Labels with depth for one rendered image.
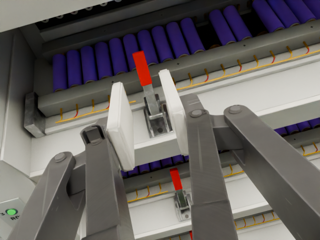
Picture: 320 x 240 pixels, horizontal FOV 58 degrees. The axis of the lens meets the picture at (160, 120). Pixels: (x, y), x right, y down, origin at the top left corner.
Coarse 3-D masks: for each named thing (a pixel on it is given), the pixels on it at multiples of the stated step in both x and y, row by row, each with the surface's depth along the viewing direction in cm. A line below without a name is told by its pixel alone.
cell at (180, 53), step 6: (168, 24) 39; (174, 24) 39; (168, 30) 39; (174, 30) 38; (168, 36) 39; (174, 36) 38; (180, 36) 38; (174, 42) 37; (180, 42) 37; (174, 48) 37; (180, 48) 37; (186, 48) 37; (180, 54) 36; (186, 54) 36
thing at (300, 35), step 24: (312, 24) 34; (216, 48) 35; (240, 48) 34; (264, 48) 34; (288, 48) 35; (192, 72) 35; (240, 72) 34; (48, 96) 36; (72, 96) 35; (96, 96) 35
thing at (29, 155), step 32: (160, 0) 39; (64, 32) 40; (32, 64) 42; (256, 64) 36; (32, 96) 35; (128, 96) 36; (160, 96) 36; (224, 96) 34; (256, 96) 33; (288, 96) 33; (32, 128) 34; (32, 160) 34
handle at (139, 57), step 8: (136, 56) 29; (144, 56) 29; (136, 64) 29; (144, 64) 30; (144, 72) 30; (144, 80) 30; (144, 88) 31; (152, 88) 31; (152, 96) 31; (152, 104) 31; (152, 112) 32
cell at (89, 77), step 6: (84, 48) 40; (90, 48) 40; (84, 54) 39; (90, 54) 39; (84, 60) 38; (90, 60) 38; (84, 66) 38; (90, 66) 38; (84, 72) 37; (90, 72) 37; (96, 72) 38; (84, 78) 37; (90, 78) 36; (96, 78) 37
